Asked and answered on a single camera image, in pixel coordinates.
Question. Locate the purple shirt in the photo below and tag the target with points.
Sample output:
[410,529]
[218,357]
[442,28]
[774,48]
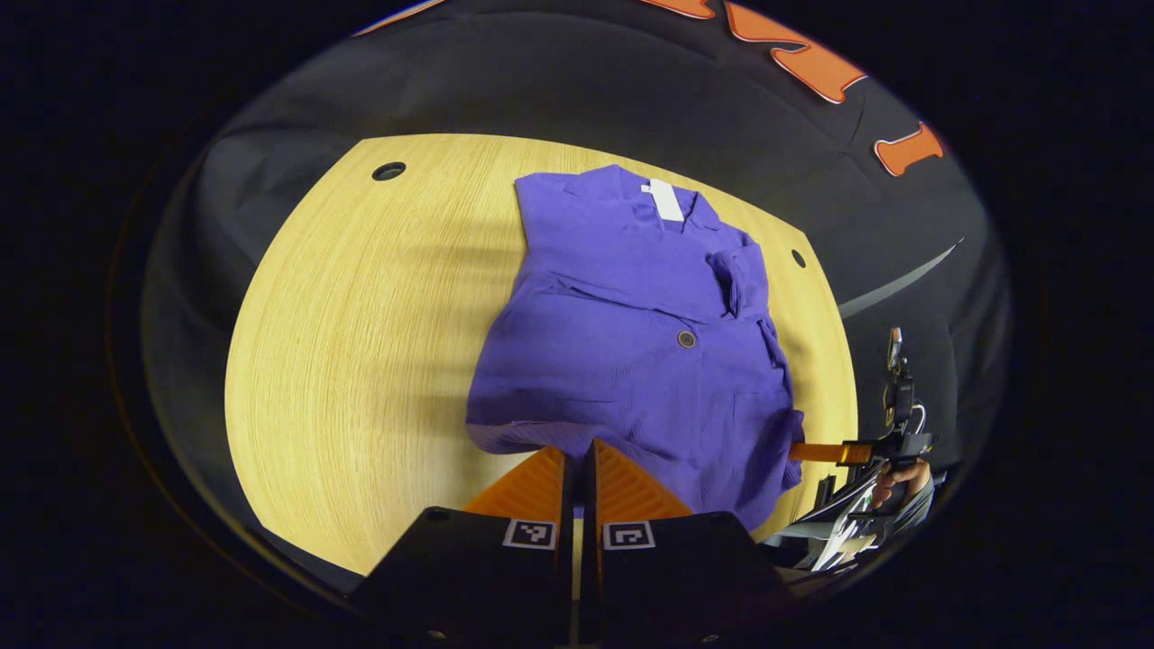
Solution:
[622,361]

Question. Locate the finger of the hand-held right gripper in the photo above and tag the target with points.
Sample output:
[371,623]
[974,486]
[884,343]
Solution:
[825,452]
[824,489]

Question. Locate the grey metal pole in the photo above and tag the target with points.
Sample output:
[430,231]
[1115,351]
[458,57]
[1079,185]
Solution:
[902,282]

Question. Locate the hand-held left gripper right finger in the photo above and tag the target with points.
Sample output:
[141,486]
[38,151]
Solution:
[590,505]

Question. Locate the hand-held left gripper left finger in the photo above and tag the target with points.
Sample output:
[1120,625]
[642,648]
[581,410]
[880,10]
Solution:
[566,505]

